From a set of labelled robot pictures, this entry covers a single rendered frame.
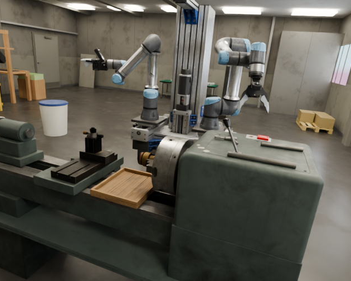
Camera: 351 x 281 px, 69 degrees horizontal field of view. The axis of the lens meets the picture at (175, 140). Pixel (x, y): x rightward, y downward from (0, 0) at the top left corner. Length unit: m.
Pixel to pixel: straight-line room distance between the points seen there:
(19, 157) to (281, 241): 1.69
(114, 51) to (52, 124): 7.71
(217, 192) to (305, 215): 0.36
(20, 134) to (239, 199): 1.49
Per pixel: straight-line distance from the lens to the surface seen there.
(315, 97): 10.18
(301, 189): 1.13
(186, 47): 2.10
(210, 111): 1.89
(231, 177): 1.12
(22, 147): 2.05
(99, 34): 13.09
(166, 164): 1.28
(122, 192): 1.55
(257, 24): 10.94
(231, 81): 1.89
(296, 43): 10.03
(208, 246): 1.33
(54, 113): 5.41
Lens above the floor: 1.65
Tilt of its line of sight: 18 degrees down
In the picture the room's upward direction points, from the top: 5 degrees clockwise
